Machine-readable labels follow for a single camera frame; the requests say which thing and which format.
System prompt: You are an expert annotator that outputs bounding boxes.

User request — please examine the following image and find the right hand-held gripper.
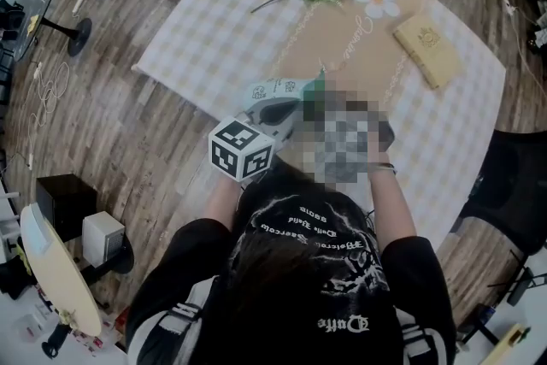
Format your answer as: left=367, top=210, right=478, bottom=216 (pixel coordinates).
left=315, top=110, right=397, bottom=180

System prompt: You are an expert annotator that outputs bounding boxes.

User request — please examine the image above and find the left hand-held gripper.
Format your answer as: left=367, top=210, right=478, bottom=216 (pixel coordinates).
left=208, top=97, right=300, bottom=184

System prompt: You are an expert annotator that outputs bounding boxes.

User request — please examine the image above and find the light blue pencil pouch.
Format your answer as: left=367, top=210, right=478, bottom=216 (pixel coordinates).
left=242, top=70, right=328, bottom=112

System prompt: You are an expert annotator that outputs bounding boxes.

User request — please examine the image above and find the person's left forearm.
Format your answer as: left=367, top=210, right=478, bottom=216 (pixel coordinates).
left=203, top=174, right=244, bottom=227

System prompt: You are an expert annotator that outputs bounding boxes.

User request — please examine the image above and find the person's right forearm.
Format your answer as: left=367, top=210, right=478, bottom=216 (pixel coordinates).
left=369, top=164, right=418, bottom=247

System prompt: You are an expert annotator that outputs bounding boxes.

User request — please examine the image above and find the person's black printed shirt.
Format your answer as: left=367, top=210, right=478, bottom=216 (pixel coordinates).
left=126, top=160, right=456, bottom=365

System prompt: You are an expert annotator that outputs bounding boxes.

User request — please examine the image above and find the table with checkered cloth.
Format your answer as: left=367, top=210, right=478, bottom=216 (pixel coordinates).
left=132, top=0, right=508, bottom=249

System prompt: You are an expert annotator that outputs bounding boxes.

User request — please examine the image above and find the beige hardcover book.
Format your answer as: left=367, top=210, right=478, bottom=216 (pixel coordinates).
left=392, top=15, right=465, bottom=90

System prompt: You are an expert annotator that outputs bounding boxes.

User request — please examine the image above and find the black headrest office chair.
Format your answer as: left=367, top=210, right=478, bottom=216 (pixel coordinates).
left=448, top=130, right=547, bottom=257

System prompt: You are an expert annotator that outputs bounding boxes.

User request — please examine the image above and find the white perforated box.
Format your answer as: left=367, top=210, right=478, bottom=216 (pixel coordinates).
left=81, top=211, right=126, bottom=266

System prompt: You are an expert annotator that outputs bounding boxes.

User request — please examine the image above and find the black round stool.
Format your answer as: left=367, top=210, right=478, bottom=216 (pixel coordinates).
left=74, top=233, right=136, bottom=283

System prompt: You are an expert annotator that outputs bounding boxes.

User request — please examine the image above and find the black tripod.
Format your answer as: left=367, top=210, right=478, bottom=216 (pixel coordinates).
left=489, top=256, right=547, bottom=307

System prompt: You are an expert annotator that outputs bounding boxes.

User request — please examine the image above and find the black cabinet box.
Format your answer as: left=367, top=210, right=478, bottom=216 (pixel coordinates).
left=36, top=174, right=99, bottom=243

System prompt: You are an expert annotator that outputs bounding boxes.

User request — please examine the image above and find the round black bar table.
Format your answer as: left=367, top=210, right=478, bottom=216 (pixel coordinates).
left=12, top=0, right=93, bottom=59

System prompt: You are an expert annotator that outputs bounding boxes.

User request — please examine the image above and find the yellow box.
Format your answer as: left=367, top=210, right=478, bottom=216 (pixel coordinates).
left=480, top=322, right=533, bottom=365

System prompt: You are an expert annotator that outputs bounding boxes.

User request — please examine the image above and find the white flat box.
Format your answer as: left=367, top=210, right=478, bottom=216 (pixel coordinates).
left=25, top=203, right=52, bottom=256

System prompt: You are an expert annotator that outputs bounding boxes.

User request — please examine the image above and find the round wooden table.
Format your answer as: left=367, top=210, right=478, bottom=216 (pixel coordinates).
left=20, top=203, right=103, bottom=337

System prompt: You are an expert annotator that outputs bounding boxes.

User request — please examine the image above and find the white floor cable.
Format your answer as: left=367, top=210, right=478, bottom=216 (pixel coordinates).
left=25, top=62, right=72, bottom=168

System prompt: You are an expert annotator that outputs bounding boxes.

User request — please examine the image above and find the black handle tool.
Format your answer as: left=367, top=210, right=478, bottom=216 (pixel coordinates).
left=41, top=322, right=74, bottom=359

